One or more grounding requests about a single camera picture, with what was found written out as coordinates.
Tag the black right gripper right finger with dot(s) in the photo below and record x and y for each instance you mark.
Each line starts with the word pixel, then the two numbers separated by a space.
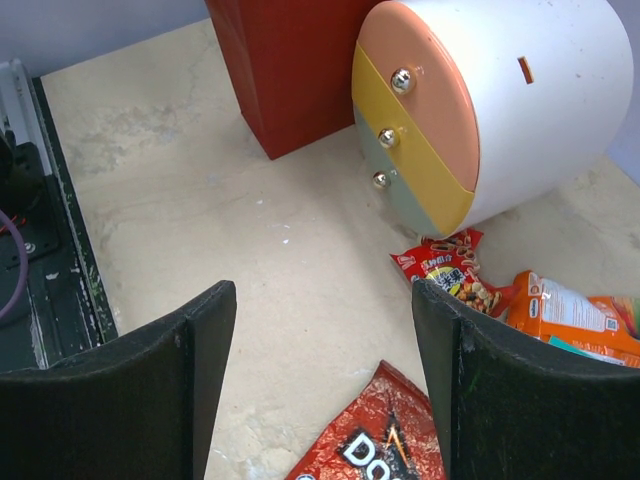
pixel 508 406

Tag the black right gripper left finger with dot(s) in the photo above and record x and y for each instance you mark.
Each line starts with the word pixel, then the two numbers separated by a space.
pixel 142 406

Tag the orange white snack bag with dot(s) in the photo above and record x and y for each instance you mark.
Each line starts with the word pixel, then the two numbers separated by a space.
pixel 605 325

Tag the red Doritos chip bag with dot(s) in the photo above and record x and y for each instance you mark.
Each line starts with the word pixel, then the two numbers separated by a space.
pixel 387 432

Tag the red brown paper bag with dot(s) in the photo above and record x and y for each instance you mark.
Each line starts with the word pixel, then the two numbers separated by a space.
pixel 290 64

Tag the teal candy pouch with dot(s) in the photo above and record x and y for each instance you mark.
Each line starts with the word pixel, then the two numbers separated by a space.
pixel 558 343

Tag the small red nut snack pack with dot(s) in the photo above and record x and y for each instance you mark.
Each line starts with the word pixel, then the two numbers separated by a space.
pixel 452 264

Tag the white round drawer cabinet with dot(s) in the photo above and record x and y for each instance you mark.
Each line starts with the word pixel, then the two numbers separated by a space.
pixel 466 109

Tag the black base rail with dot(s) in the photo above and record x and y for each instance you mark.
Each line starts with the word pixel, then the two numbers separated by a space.
pixel 52 294

